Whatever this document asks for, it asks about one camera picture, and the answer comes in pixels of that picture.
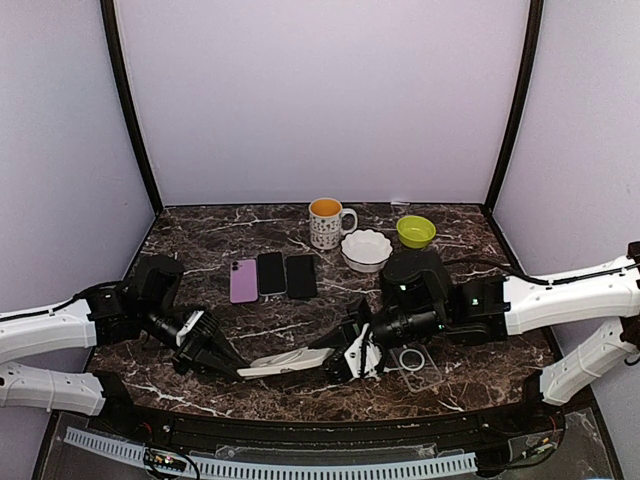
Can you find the white slotted cable duct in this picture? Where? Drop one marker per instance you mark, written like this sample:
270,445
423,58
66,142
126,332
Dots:
166,463

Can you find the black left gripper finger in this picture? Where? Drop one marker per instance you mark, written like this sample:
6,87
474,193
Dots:
226,351
217,367

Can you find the clear magsafe phone case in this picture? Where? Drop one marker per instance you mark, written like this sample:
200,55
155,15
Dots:
416,367

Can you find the lime green bowl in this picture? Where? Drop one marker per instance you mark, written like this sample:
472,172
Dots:
415,232

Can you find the white scalloped ceramic dish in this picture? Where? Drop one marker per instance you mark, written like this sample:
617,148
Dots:
366,251

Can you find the white spotted mug orange inside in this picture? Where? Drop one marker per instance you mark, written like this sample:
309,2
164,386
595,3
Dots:
330,222

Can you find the black phone dark case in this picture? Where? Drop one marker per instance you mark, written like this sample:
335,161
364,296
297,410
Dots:
243,281

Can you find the black frame post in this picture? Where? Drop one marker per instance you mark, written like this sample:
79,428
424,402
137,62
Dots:
526,66
120,74

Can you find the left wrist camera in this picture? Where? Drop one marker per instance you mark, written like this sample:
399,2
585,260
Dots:
191,321

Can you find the black phone grey case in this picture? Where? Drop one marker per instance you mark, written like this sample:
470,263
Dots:
301,277

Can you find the black left frame post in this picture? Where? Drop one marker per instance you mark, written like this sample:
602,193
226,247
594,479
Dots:
120,74

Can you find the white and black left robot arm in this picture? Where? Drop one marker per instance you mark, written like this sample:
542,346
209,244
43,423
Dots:
107,314

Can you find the black phone white case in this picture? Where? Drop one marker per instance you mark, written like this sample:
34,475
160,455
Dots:
293,361

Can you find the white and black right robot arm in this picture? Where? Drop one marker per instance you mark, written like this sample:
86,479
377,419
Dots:
420,301

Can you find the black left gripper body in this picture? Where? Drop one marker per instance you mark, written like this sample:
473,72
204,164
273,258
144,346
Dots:
196,341

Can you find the black right frame post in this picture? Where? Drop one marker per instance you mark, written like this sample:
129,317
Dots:
526,66

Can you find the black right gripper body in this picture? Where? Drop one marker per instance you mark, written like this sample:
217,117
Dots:
354,315

